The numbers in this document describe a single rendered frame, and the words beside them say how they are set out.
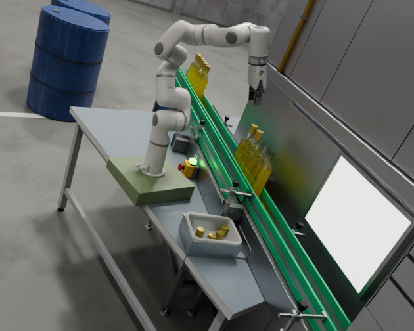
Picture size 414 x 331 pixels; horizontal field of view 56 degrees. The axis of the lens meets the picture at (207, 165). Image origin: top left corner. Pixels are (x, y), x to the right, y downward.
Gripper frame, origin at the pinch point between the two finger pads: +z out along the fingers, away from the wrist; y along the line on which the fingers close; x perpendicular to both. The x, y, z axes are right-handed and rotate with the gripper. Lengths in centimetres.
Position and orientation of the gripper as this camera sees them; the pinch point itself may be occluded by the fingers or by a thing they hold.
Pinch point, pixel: (254, 98)
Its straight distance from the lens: 165.6
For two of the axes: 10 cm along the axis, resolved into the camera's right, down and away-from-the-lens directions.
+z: -0.1, 8.4, 5.4
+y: -2.5, -5.3, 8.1
